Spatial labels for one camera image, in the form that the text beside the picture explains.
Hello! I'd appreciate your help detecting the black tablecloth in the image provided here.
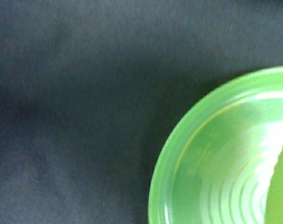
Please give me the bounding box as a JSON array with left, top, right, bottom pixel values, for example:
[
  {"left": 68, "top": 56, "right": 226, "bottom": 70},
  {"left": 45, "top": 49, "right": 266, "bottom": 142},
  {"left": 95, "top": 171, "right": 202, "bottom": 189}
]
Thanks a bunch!
[{"left": 0, "top": 0, "right": 283, "bottom": 224}]

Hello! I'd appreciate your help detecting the green plastic plate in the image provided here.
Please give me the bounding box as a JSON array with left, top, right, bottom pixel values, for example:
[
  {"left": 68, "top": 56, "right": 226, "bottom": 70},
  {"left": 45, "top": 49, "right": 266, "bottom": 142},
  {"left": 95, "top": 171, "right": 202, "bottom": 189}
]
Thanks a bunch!
[{"left": 148, "top": 67, "right": 283, "bottom": 224}]

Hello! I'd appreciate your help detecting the green plastic bowl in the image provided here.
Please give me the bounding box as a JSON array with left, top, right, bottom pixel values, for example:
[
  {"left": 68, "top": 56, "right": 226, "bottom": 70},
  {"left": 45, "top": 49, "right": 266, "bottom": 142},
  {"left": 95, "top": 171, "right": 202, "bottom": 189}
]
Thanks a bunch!
[{"left": 264, "top": 147, "right": 283, "bottom": 224}]

